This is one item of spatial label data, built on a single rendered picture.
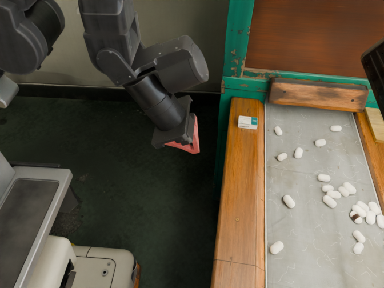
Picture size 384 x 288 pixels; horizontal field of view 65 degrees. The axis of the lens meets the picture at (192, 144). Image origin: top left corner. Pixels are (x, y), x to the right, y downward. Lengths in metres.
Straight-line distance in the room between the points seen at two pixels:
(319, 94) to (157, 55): 0.70
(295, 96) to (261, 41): 0.21
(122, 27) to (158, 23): 1.49
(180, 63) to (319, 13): 0.60
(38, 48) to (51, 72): 1.90
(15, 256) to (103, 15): 0.34
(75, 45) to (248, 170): 1.56
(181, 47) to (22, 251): 0.35
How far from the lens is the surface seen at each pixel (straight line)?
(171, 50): 0.43
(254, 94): 1.08
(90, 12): 0.41
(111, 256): 1.28
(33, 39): 0.45
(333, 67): 1.06
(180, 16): 1.86
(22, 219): 0.52
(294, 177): 0.91
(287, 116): 1.08
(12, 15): 0.44
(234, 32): 0.96
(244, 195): 0.81
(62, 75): 2.33
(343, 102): 1.07
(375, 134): 1.08
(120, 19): 0.40
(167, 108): 0.49
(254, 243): 0.75
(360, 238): 0.85
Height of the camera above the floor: 1.44
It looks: 48 degrees down
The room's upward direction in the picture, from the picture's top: straight up
